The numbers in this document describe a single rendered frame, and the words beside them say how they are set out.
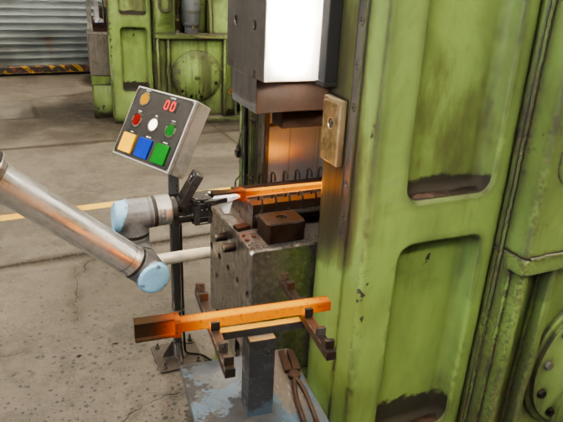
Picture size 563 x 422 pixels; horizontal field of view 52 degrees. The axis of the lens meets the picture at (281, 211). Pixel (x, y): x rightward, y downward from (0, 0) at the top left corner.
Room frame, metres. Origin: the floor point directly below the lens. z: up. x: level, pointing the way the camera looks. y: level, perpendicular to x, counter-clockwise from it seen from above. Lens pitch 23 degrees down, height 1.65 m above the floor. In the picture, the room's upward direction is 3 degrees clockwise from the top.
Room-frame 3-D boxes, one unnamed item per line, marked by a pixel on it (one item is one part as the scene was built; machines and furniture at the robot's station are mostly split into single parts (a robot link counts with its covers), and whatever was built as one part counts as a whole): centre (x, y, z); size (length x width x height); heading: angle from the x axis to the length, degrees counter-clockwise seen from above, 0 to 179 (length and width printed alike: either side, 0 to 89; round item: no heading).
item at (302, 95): (1.78, -0.06, 1.32); 0.42 x 0.20 x 0.10; 115
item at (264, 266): (1.73, -0.09, 0.69); 0.56 x 0.38 x 0.45; 115
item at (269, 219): (1.55, 0.00, 0.95); 0.12 x 0.08 x 0.06; 115
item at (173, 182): (2.16, 0.44, 0.54); 0.04 x 0.04 x 1.08; 25
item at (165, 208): (1.56, 0.34, 0.98); 0.10 x 0.05 x 0.09; 25
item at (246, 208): (1.78, -0.06, 0.96); 0.42 x 0.20 x 0.09; 115
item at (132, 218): (1.52, 0.42, 0.97); 0.12 x 0.09 x 0.10; 115
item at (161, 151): (2.00, 0.45, 1.01); 0.07 x 0.05 x 0.07; 50
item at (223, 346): (0.97, 0.00, 0.95); 0.23 x 0.06 x 0.02; 109
